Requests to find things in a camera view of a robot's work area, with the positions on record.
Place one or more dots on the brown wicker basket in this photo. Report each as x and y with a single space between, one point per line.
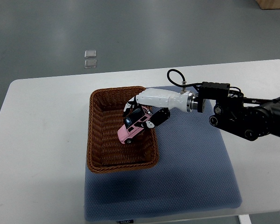
105 153

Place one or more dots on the wooden furniture corner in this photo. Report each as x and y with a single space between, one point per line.
268 4

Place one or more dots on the blue-grey padded mat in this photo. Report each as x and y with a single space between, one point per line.
193 173

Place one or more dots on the white table leg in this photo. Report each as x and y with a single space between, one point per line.
244 219

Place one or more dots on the pink toy car black roof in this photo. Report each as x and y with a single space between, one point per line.
133 124

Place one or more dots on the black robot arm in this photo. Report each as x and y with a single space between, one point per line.
248 118

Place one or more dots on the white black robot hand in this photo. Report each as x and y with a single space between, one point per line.
165 100

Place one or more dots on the upper floor socket plate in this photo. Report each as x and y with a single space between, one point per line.
90 53

